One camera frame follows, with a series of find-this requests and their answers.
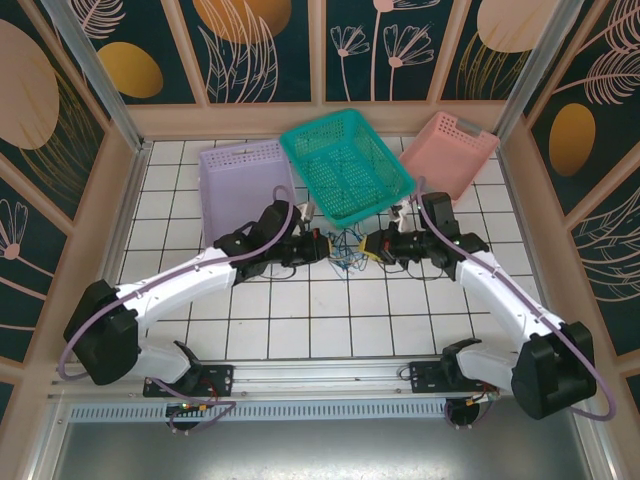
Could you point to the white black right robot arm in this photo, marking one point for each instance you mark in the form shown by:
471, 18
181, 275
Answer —
500, 300

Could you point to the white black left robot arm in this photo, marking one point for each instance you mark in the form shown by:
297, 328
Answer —
170, 282

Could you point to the teal plastic basket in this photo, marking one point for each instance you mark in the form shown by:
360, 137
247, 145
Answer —
350, 175

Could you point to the purple plastic basket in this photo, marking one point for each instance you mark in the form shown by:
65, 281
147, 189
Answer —
240, 185

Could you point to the pink plastic basket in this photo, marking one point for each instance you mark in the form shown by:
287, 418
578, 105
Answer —
445, 155

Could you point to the grey metal sheet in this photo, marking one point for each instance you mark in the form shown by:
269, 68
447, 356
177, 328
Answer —
320, 450

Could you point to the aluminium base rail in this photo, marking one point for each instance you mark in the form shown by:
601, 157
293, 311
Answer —
320, 375

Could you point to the aluminium frame post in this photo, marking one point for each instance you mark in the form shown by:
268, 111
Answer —
539, 75
107, 85

